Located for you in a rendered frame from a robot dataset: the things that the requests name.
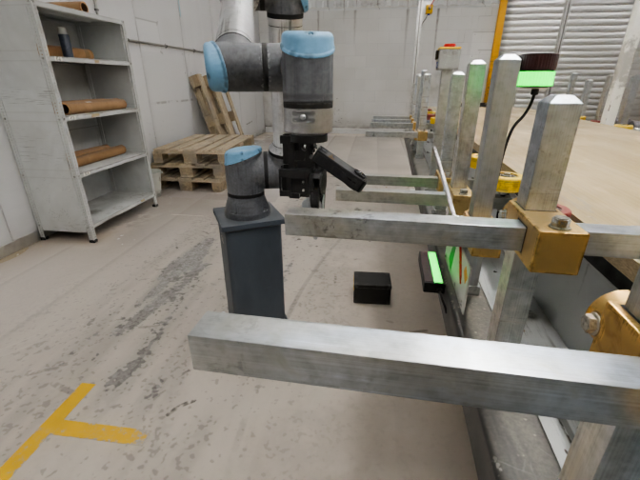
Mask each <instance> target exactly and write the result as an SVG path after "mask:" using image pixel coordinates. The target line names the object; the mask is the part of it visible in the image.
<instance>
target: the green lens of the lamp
mask: <svg viewBox="0 0 640 480"><path fill-rule="evenodd" d="M555 73H556V71H519V75H518V80H517V86H552V85H553V80H554V76H555Z"/></svg>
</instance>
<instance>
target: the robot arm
mask: <svg viewBox="0 0 640 480"><path fill-rule="evenodd" d="M220 3H221V9H220V15H219V21H218V27H217V32H216V38H215V42H214V41H209V42H206V43H204V45H203V52H204V60H205V67H206V74H207V78H208V83H209V87H210V89H211V90H212V91H221V92H223V93H226V92H227V91H268V92H271V109H272V131H273V142H272V143H271V144H270V145H269V151H262V148H261V147H260V146H244V147H237V148H233V149H229V150H227V151H226V152H225V163H224V165H225V172H226V181H227V191H228V200H227V203H226V206H225V216H226V217H227V218H228V219H230V220H234V221H253V220H258V219H262V218H265V217H267V216H269V215H270V205H269V203H268V201H267V198H266V196H265V189H279V193H280V196H288V197H289V198H295V199H299V198H300V197H306V199H304V200H303V202H302V207H300V208H316V209H324V208H325V198H326V186H327V172H329V173H330V174H332V175H333V176H334V177H336V178H337V179H339V180H340V181H342V182H343V183H345V184H346V185H347V186H348V187H349V188H351V189H352V190H356V191H357V192H361V191H362V189H363V188H364V187H365V186H366V185H367V176H366V175H365V174H364V173H363V172H361V171H360V170H358V169H355V168H353V167H352V166H350V165H349V164H347V163H346V162H344V161H343V160H342V159H340V158H339V157H337V156H336V155H334V154H333V153H331V152H330V151H328V150H327V149H325V148H324V147H322V146H320V147H319V148H318V149H317V145H316V143H324V142H327V141H328V133H329V132H332V119H333V53H334V51H335V46H334V43H333V35H332V34H331V33H330V32H328V31H306V30H303V19H304V12H307V11H308V10H309V0H220ZM257 10H263V11H266V12H267V18H268V23H269V42H268V43H255V35H254V12H255V11H257ZM315 149H317V151H316V152H315ZM314 152H315V154H314V155H313V153H314Z"/></svg>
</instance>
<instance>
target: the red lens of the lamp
mask: <svg viewBox="0 0 640 480"><path fill-rule="evenodd" d="M559 55H560V54H525V55H519V56H518V57H520V58H521V59H522V61H521V66H520V70H556V68H557V64H558V60H559Z"/></svg>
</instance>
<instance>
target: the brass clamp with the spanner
mask: <svg viewBox="0 0 640 480"><path fill-rule="evenodd" d="M463 216H468V217H471V216H470V214H469V210H467V211H464V213H463ZM468 250H469V252H470V255H471V256H476V257H489V258H500V254H501V250H491V249H478V248H468Z"/></svg>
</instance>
